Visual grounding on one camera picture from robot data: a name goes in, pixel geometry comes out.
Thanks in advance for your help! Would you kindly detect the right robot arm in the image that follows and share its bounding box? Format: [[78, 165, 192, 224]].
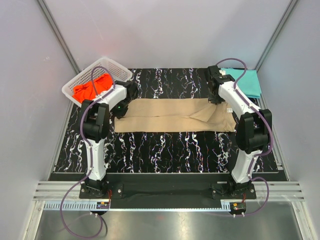
[[204, 65, 272, 199]]

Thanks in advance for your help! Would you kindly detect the orange t shirt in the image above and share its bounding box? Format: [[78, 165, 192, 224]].
[[72, 73, 113, 104]]

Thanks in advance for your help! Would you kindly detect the white plastic laundry basket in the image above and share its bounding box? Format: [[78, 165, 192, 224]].
[[61, 57, 133, 107]]

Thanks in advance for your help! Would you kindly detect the folded teal t shirt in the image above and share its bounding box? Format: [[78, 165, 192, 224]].
[[221, 68, 262, 99]]

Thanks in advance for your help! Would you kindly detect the white slotted cable duct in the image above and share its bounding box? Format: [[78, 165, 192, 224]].
[[44, 200, 231, 212]]

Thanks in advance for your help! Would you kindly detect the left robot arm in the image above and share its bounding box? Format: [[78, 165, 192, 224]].
[[79, 81, 138, 198]]

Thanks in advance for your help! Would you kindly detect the aluminium frame rail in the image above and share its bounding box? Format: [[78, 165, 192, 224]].
[[32, 181, 86, 201]]

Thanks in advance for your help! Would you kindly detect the beige t shirt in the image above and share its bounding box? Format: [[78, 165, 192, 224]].
[[114, 98, 236, 133]]

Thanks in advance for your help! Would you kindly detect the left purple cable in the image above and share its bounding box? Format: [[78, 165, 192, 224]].
[[59, 66, 117, 238]]

